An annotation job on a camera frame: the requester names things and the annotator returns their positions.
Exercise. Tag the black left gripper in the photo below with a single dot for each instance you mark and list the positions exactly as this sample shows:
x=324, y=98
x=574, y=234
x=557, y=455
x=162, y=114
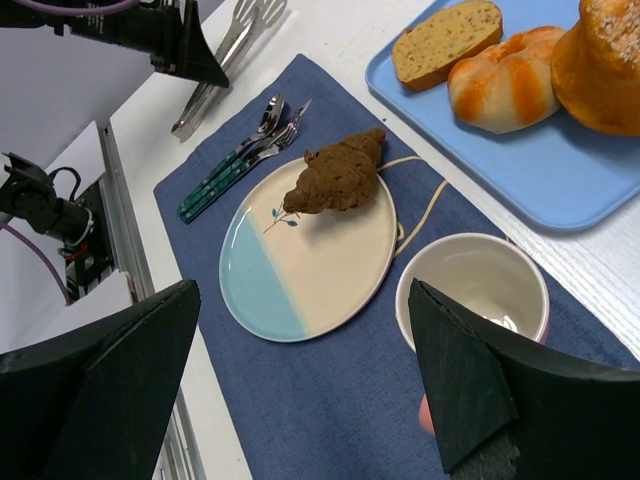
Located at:
x=171, y=28

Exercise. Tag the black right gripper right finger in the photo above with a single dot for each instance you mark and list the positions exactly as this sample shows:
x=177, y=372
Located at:
x=506, y=407

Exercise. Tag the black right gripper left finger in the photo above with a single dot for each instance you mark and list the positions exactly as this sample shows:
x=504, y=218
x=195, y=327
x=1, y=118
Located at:
x=95, y=403

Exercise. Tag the stainless steel tongs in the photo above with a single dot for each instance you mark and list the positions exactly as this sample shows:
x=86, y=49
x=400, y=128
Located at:
x=249, y=21

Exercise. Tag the brown chocolate croissant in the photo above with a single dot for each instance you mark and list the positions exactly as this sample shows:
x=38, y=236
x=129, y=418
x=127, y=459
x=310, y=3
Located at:
x=339, y=176

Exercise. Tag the yellow bread slice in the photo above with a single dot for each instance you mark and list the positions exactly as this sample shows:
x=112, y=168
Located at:
x=424, y=55

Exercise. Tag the pink mug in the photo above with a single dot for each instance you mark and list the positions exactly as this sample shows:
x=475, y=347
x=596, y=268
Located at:
x=485, y=274

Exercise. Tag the blue cloth placemat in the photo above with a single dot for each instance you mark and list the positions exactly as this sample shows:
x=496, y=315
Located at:
x=343, y=406

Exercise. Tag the cream and blue plate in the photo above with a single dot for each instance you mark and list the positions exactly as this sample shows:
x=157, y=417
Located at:
x=292, y=277

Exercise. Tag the light blue tray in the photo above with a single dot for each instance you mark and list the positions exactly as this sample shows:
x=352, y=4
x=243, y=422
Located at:
x=557, y=175

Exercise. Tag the orange striped round bun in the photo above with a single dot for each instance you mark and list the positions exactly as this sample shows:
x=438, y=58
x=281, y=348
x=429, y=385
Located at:
x=507, y=87

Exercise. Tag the sugar-topped tall orange bun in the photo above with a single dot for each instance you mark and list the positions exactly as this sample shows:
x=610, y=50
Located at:
x=595, y=67

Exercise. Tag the spoon with green handle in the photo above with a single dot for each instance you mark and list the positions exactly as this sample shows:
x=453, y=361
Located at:
x=269, y=121

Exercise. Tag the knife with green handle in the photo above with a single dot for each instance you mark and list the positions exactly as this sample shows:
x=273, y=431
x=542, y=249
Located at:
x=295, y=120

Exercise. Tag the fork with green handle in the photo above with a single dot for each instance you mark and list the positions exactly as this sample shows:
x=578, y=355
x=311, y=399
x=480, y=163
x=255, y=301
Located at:
x=238, y=169

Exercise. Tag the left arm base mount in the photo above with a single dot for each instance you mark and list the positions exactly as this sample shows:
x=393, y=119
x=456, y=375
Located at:
x=90, y=263

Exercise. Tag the aluminium frame rail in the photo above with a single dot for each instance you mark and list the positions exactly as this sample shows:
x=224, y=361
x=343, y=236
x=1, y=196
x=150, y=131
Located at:
x=127, y=246

